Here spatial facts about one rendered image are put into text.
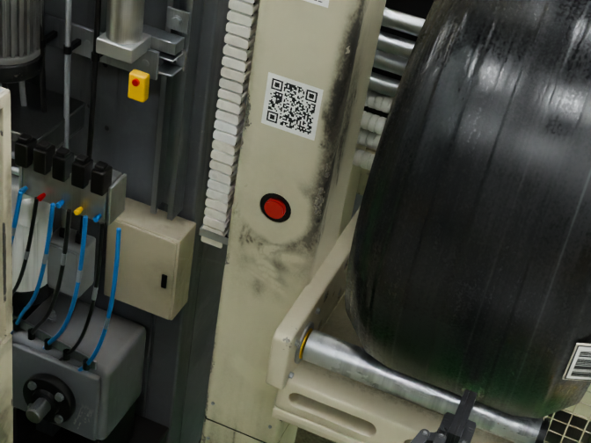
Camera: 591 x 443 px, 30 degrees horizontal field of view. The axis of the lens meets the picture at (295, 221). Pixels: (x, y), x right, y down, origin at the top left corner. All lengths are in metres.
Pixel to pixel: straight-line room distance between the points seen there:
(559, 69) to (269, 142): 0.44
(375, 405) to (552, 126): 0.53
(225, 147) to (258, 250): 0.16
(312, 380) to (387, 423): 0.12
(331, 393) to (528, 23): 0.59
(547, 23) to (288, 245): 0.52
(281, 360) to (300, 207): 0.21
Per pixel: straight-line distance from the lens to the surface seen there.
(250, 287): 1.59
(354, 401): 1.52
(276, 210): 1.49
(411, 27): 1.77
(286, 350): 1.47
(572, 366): 1.24
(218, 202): 1.54
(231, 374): 1.71
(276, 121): 1.43
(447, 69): 1.18
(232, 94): 1.45
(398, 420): 1.51
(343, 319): 1.73
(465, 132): 1.15
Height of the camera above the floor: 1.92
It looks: 36 degrees down
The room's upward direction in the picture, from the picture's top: 10 degrees clockwise
